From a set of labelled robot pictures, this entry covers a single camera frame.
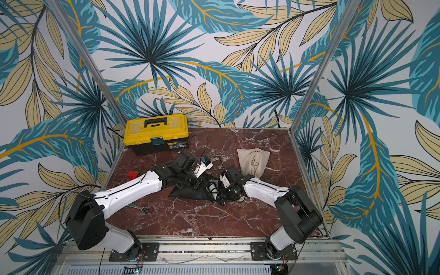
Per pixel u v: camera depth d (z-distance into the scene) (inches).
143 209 33.0
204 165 28.2
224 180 32.8
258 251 28.8
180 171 24.7
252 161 37.4
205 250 29.5
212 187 35.1
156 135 37.2
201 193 31.8
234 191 25.8
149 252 29.0
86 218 16.1
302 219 17.3
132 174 38.1
